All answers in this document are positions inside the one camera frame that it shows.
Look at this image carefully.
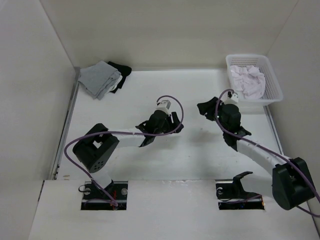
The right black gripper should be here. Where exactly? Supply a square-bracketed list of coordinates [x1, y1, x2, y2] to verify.
[197, 96, 228, 133]

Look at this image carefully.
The white tank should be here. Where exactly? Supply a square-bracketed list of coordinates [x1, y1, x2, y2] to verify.
[230, 65, 266, 100]
[110, 75, 123, 92]

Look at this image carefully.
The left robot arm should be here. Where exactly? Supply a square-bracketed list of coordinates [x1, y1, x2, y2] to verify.
[72, 109, 184, 200]

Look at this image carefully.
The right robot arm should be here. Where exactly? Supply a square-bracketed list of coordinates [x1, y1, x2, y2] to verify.
[197, 97, 320, 211]

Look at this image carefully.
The folded white tank top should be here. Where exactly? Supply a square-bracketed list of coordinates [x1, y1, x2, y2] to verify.
[110, 75, 123, 92]

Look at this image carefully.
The folded black tank top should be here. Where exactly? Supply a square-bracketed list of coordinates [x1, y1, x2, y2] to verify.
[107, 61, 132, 94]

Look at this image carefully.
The folded grey tank top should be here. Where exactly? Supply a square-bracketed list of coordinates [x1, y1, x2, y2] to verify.
[78, 61, 121, 100]

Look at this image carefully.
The white plastic basket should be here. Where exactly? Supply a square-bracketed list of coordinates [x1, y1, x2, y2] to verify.
[225, 54, 284, 107]

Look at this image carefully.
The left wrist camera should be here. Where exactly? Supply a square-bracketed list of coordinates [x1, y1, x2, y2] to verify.
[155, 100, 171, 115]

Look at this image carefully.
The right metal table rail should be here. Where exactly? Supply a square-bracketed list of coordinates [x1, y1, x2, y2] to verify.
[263, 105, 284, 155]

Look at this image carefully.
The metal table rail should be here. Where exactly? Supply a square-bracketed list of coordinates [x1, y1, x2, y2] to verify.
[263, 105, 284, 155]
[49, 66, 81, 180]

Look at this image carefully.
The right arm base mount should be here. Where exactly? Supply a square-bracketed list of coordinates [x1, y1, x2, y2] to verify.
[215, 171, 265, 211]

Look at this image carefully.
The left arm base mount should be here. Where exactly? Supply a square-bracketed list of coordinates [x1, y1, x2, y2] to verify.
[78, 181, 129, 211]

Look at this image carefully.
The left metal table rail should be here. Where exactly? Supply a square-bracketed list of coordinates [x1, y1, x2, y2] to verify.
[49, 66, 81, 180]

